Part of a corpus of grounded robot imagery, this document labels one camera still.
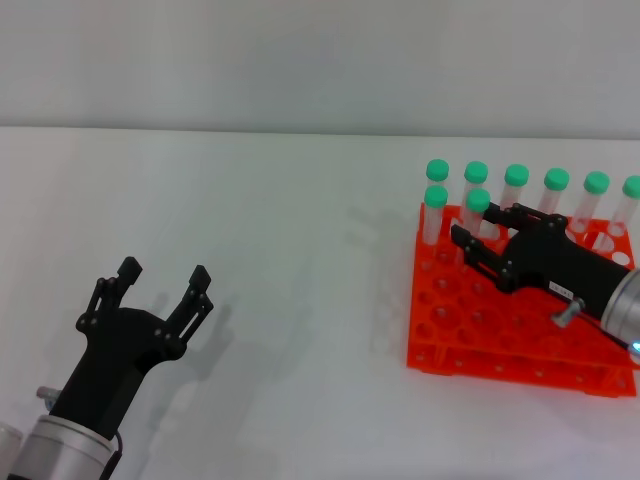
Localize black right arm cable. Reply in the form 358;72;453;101
574;312;639;352

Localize silver right arm cable plug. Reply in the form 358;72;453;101
550;296;587;329

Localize silver left arm cable plug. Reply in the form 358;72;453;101
36;385;62;409

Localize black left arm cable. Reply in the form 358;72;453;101
101;430;125;480

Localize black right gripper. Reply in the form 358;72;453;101
450;201;632;322

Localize clear test tube green cap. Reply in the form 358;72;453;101
572;171;612;234
422;184;450;247
425;158;451;194
458;188;493;267
499;163;531;211
462;160;490;201
537;167;571;217
602;175;640;251

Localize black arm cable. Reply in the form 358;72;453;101
574;312;639;352
101;430;125;480

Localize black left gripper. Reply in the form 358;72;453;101
49;255;216;440

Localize orange test tube rack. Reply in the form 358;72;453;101
405;201;640;399

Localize silver arm cable plug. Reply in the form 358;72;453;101
550;296;587;329
36;385;62;409

